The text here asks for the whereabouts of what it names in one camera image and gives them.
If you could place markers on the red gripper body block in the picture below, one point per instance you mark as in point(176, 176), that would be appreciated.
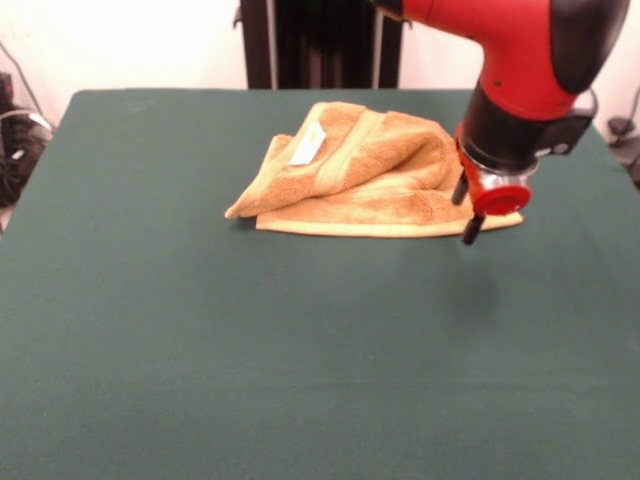
point(500, 200)

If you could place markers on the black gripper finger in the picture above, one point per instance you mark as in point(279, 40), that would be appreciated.
point(471, 229)
point(459, 192)

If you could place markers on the orange terry towel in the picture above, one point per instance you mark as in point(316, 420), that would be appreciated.
point(375, 175)

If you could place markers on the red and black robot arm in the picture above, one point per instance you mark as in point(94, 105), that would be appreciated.
point(515, 50)

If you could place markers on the black clamp base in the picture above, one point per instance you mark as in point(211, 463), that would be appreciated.
point(625, 145)

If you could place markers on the dark green table cloth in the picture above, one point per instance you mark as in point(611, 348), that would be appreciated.
point(150, 300)

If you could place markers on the small black power box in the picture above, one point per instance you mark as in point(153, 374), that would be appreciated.
point(5, 90)

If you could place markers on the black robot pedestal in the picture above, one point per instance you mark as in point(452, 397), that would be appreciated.
point(325, 45)

